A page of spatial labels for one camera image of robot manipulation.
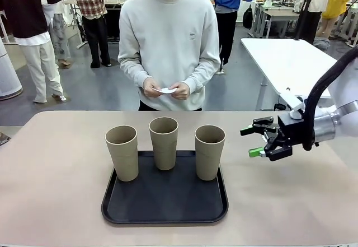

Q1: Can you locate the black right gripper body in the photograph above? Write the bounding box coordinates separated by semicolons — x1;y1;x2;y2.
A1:
265;114;305;162

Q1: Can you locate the tall brown paper cup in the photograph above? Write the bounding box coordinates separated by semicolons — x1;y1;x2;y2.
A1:
148;116;180;171
194;125;226;181
105;125;140;182

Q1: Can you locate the person's left forearm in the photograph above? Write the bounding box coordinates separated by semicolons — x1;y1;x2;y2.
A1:
183;55;222;94

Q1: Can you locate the person's right forearm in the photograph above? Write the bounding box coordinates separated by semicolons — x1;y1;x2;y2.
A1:
117;53;154;88

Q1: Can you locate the person's left hand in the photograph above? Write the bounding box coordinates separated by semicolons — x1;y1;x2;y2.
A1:
169;82;191;101

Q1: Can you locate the person's right hand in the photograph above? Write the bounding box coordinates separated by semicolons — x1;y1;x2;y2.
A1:
142;78;163;98

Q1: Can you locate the white folding table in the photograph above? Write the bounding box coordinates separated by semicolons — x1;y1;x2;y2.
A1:
240;38;339;111

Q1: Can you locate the grey cloth bundle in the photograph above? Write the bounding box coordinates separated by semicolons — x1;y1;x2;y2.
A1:
313;37;331;52

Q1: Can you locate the black hanging bag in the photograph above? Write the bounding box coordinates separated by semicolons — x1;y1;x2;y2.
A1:
242;5;253;30

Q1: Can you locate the grey background desk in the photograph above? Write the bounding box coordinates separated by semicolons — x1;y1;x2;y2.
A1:
251;2;300;39

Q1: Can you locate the black plastic serving tray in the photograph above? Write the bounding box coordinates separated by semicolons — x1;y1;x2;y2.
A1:
101;150;229;225

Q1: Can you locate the black tripod pole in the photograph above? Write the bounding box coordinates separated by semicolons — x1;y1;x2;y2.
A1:
293;0;319;41

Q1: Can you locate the person in grey sweatshirt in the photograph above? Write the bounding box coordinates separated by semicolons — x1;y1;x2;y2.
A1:
117;0;222;111

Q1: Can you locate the person in grey patterned skirt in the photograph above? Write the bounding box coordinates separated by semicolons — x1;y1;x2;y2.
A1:
41;0;73;69

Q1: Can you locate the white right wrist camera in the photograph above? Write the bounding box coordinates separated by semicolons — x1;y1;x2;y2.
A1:
279;91;307;119

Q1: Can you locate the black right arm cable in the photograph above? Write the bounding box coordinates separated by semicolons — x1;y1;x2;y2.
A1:
303;46;358;151

